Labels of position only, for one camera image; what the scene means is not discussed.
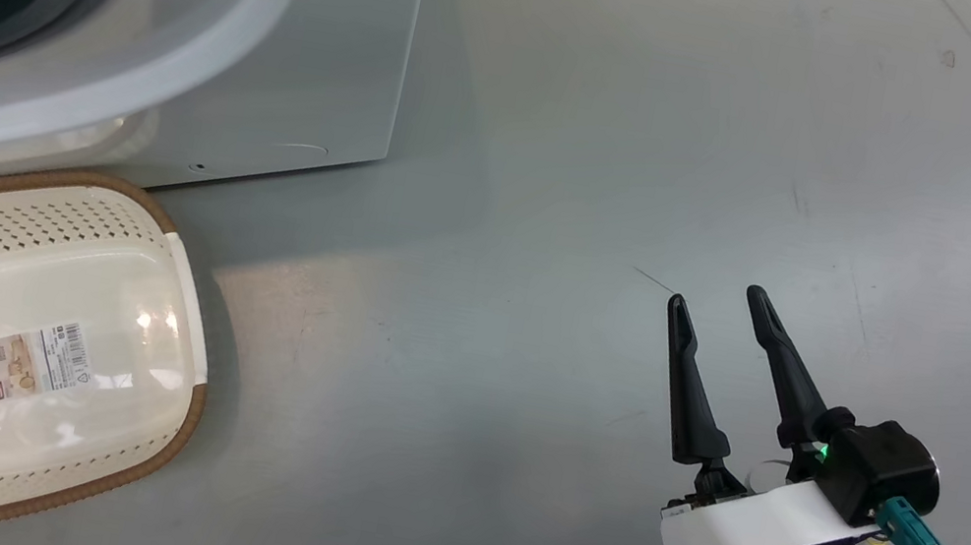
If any white front-load washing machine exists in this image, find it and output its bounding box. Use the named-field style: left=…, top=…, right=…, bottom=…
left=0, top=0, right=423, bottom=283

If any paper label inside basket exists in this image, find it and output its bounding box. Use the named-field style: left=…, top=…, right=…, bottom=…
left=0, top=309, right=100, bottom=418

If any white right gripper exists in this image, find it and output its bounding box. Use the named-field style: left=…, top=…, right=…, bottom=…
left=626, top=271, right=919, bottom=545

